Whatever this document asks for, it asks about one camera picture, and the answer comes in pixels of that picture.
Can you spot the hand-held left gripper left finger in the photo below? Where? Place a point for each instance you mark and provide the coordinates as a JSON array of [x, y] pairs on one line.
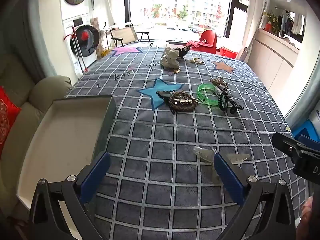
[[97, 177]]

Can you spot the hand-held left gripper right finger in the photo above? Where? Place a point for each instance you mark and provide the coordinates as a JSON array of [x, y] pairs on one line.
[[228, 177]]

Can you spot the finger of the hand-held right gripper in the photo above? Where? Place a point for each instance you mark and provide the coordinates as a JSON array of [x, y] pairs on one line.
[[285, 142], [311, 144]]

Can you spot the clear claw hair clip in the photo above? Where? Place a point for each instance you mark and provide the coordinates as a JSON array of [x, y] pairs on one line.
[[238, 159]]

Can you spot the clear long hair clip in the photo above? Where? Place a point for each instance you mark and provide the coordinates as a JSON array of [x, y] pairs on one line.
[[203, 153]]

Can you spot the grey-green cardboard box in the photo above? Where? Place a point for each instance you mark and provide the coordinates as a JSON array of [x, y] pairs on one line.
[[62, 142]]

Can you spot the black claw hair clip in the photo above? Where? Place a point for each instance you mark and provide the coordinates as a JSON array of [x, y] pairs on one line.
[[233, 103]]

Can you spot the green translucent wristband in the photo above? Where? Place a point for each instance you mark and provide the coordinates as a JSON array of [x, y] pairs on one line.
[[203, 96]]

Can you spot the brown braided claw clip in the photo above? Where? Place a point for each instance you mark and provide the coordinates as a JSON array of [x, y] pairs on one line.
[[181, 103]]

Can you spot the gold tangled jewelry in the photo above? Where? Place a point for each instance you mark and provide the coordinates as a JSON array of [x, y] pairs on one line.
[[195, 61]]

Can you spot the person's right hand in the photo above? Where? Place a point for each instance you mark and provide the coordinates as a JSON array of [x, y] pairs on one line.
[[306, 212]]

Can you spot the blue plastic stool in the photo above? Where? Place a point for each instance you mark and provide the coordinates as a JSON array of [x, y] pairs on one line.
[[303, 130]]

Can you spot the grey checked star blanket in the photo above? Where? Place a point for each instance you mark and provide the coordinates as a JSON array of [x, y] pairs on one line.
[[175, 135]]

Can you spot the beige low cabinet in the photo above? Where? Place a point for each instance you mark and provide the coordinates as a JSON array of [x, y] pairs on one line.
[[272, 57]]

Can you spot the beige sofa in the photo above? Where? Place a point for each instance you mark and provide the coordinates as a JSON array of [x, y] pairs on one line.
[[30, 97]]

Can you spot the small black claw clip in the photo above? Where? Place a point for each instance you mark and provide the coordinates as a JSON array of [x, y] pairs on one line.
[[162, 95]]

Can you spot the red bucket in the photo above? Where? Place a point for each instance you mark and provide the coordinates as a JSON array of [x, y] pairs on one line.
[[228, 52]]

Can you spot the red patterned cushion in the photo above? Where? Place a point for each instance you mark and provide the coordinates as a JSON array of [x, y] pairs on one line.
[[6, 120]]

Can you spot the flower bouquet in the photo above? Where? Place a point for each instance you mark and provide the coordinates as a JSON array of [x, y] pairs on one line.
[[272, 21]]

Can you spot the white washing machine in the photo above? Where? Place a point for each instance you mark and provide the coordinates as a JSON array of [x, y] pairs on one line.
[[80, 52]]

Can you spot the red plastic chair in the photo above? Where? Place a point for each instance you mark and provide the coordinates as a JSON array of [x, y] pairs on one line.
[[208, 40]]

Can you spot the white polka-dot scrunchie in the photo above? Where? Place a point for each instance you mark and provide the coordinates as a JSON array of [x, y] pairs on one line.
[[170, 57]]

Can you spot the dark lacy hair accessory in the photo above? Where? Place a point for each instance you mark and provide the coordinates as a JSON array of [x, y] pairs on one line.
[[182, 51]]

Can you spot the beige folding chair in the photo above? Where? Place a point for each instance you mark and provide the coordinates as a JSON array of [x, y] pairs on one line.
[[125, 35]]

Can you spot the small black bench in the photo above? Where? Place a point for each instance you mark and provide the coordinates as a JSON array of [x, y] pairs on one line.
[[143, 33]]

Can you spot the large window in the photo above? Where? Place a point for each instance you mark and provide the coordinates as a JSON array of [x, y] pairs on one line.
[[180, 5]]

